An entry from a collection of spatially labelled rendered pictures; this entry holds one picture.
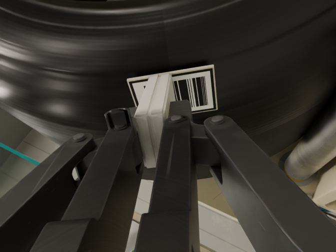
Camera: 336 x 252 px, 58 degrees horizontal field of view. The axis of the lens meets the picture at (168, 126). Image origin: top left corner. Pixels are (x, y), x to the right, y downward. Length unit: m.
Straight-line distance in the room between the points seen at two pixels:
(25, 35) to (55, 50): 0.03
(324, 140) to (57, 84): 0.28
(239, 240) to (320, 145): 2.94
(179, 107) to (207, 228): 3.14
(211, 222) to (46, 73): 3.11
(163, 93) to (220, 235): 3.14
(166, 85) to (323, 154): 0.27
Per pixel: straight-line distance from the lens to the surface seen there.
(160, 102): 0.15
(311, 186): 0.56
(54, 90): 0.26
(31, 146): 4.13
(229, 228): 3.31
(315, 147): 0.40
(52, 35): 0.26
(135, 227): 0.96
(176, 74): 0.21
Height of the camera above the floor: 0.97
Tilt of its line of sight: 17 degrees up
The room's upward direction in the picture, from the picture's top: 68 degrees counter-clockwise
